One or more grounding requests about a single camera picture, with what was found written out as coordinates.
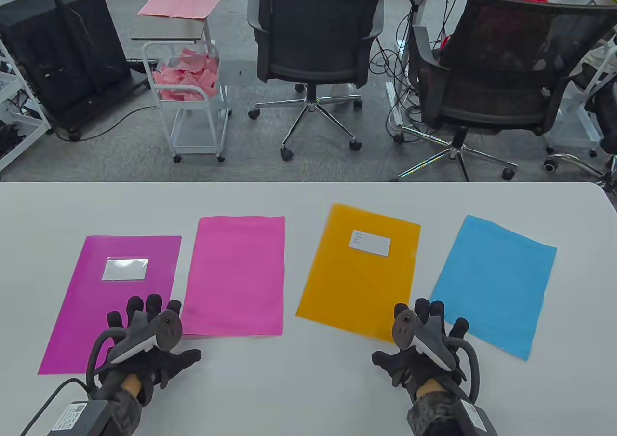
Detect person's right hand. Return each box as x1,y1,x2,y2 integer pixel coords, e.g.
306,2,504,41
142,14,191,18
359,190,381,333
371,299,470,403

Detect person's left hand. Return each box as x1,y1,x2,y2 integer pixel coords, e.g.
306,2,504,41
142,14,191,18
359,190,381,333
104,294,202,405

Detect grey hand controller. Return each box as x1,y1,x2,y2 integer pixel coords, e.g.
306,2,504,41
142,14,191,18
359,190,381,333
392,309,456,371
108,310,184,365

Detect orange L-shaped folder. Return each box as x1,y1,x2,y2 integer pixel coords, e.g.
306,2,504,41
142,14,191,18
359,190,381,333
295,203,421,344

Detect pink cardstock sheet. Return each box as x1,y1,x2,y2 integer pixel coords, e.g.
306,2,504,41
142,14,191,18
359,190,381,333
182,216,286,337

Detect magenta L-shaped folder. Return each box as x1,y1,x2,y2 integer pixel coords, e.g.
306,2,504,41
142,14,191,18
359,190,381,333
38,236,182,375

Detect blue cardstock sheet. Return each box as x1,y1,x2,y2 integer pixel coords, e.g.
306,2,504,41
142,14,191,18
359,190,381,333
429,215,558,362

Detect person's right forearm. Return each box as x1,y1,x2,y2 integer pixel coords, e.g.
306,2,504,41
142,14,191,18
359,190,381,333
407,381,470,436

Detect person's left forearm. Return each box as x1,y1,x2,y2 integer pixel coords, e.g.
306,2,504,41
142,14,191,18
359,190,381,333
87,376,145,436

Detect grey right wrist device box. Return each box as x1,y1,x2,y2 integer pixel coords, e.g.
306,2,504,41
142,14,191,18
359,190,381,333
460,400,499,436

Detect grey wrist device box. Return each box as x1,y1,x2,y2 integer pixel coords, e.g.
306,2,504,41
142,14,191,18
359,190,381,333
460,400,499,436
51,400,109,436

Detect grey left wrist device box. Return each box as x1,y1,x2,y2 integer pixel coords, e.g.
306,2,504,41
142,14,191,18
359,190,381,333
51,400,109,436

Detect black wheeled platform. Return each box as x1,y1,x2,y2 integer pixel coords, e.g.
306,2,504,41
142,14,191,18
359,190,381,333
48,75,151,141

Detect white metal rack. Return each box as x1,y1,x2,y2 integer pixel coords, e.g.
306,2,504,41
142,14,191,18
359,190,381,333
0,36,53,172

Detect chrome chair base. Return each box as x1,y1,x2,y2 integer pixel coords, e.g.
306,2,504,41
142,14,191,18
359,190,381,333
544,152,617,189

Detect pile of pink paper scraps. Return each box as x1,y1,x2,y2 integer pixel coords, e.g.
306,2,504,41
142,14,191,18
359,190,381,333
153,48,220,102

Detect white metal cart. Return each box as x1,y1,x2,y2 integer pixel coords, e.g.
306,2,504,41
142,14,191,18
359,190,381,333
544,36,617,158

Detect black computer tower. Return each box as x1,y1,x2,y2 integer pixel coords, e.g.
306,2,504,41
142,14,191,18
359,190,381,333
0,0,132,113

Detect white rolling cart grey top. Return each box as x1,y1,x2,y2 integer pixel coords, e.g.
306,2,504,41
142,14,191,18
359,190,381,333
131,15,232,163

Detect black see-through mesh chair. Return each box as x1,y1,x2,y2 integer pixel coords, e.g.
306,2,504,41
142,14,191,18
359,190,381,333
393,0,617,182

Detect black office chair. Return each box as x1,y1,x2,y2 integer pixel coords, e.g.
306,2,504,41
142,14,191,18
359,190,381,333
247,0,386,162

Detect pink paper sheets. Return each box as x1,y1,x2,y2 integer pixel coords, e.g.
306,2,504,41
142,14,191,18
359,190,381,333
137,0,222,20

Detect black right glove cable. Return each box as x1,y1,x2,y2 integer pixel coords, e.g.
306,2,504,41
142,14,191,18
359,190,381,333
448,337,480,403

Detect black glove cable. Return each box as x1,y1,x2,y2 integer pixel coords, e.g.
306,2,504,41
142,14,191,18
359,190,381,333
448,337,480,403
19,329,119,436

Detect black left glove cable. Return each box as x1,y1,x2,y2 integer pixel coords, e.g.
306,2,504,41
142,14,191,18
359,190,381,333
19,329,119,436

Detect black floor cable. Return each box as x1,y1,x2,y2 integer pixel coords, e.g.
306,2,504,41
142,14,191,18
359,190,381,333
54,106,160,142

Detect white floor rail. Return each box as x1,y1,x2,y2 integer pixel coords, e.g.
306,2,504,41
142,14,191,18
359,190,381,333
385,82,406,135

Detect tangle of black cables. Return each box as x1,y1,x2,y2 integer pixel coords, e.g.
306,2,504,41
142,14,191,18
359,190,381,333
369,0,434,140

